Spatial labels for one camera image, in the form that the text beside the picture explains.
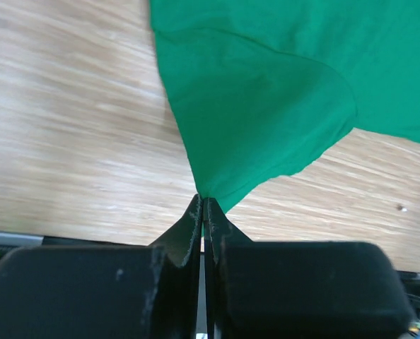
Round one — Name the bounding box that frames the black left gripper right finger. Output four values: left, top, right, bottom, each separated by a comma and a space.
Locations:
203, 198, 413, 338

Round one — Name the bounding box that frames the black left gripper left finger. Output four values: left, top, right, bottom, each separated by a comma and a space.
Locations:
0, 196, 202, 338

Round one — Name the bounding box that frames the green t-shirt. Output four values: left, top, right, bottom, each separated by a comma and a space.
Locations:
150, 1, 420, 211

